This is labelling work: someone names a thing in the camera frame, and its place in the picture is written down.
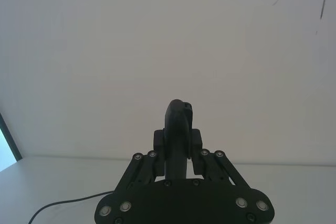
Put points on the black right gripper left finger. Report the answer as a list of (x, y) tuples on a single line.
[(173, 134)]

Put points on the black-framed pale panel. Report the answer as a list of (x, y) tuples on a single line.
[(11, 140)]

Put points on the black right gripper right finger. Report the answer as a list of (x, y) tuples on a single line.
[(197, 140)]

